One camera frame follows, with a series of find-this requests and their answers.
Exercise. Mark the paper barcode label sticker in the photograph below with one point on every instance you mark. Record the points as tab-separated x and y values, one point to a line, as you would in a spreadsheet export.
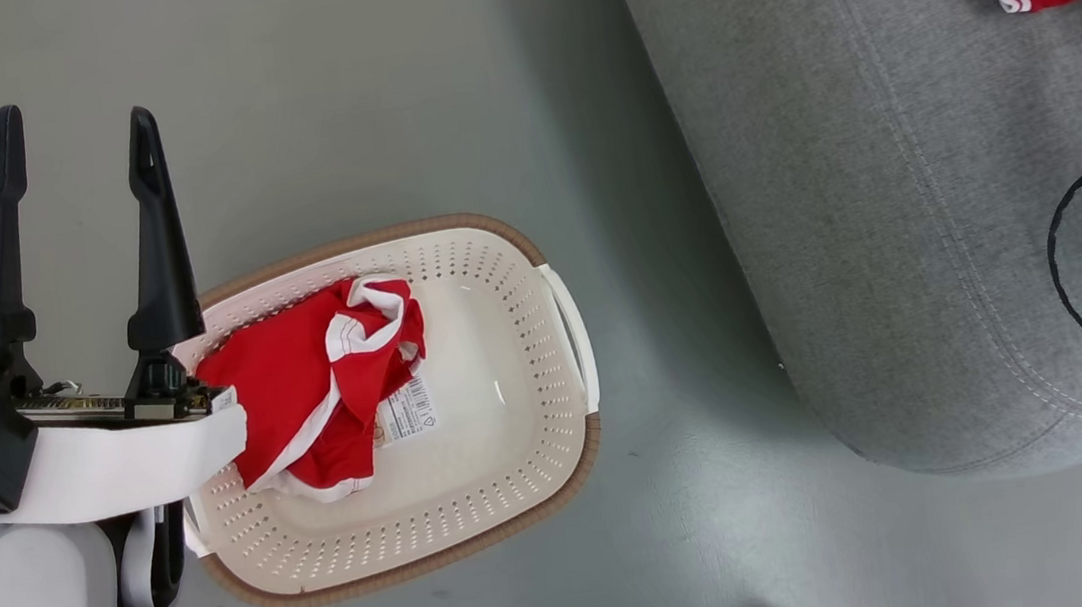
406	410

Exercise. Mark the red garment with white trim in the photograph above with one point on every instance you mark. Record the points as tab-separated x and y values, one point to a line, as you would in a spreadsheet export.
289	390

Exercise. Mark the left gripper body white flange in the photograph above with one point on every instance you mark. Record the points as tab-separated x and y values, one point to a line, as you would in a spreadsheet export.
115	459

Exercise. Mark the cream perforated laundry basket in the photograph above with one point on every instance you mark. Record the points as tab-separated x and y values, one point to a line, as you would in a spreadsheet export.
514	427

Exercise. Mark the grey fabric sofa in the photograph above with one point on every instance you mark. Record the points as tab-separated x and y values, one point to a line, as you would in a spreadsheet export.
893	206

